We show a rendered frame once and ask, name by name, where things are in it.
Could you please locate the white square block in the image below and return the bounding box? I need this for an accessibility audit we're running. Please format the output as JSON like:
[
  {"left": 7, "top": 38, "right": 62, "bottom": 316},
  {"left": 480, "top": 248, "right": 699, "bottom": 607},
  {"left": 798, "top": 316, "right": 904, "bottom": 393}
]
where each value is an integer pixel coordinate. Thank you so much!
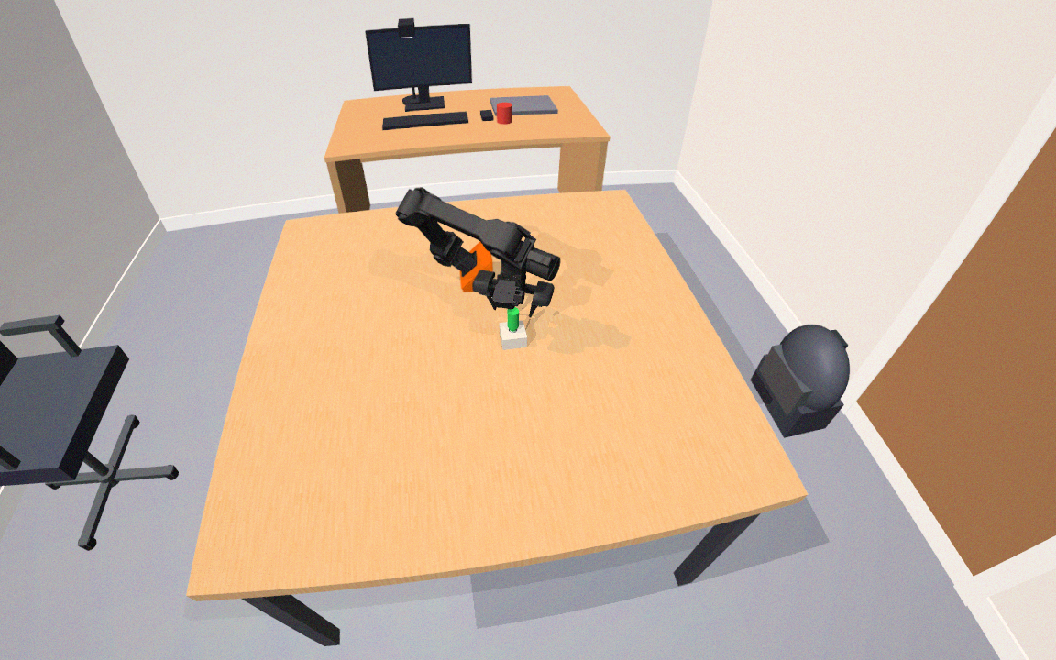
[{"left": 499, "top": 320, "right": 527, "bottom": 350}]

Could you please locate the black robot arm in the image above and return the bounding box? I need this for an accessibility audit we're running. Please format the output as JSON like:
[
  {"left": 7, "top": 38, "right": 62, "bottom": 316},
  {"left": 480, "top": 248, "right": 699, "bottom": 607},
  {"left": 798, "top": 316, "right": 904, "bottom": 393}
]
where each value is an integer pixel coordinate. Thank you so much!
[{"left": 395, "top": 187, "right": 561, "bottom": 309}]

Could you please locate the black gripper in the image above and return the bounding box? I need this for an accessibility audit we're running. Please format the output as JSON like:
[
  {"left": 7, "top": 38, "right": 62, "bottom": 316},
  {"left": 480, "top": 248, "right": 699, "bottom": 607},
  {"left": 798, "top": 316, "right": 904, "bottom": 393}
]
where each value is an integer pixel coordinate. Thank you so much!
[{"left": 472, "top": 266, "right": 555, "bottom": 318}]

